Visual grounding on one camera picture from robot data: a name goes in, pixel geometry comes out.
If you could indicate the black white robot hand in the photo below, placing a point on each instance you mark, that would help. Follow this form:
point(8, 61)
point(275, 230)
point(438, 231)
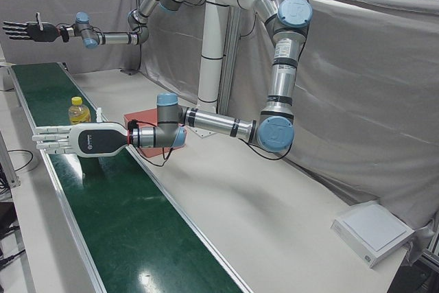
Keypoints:
point(44, 32)
point(99, 140)

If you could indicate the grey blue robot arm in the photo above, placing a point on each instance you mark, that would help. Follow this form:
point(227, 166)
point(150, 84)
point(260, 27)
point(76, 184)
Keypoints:
point(116, 37)
point(284, 83)

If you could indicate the pink plastic basket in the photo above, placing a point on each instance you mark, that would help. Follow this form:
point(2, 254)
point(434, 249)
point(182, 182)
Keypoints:
point(144, 116)

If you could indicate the yellow drink bottle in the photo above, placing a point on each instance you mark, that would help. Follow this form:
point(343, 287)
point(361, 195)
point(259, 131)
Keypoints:
point(79, 114)

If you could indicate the green conveyor belt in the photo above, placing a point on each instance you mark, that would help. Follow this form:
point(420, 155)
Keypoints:
point(130, 210)

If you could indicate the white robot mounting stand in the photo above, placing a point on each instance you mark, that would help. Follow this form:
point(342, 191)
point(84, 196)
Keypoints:
point(211, 66)

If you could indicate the grey backdrop cloth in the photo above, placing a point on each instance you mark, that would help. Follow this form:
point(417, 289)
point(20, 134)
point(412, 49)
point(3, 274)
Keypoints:
point(360, 101)

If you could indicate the flat white box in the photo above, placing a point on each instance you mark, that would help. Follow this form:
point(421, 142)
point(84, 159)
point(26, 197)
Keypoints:
point(372, 231)

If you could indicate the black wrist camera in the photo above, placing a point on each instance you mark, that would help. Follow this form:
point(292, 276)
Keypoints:
point(132, 124)

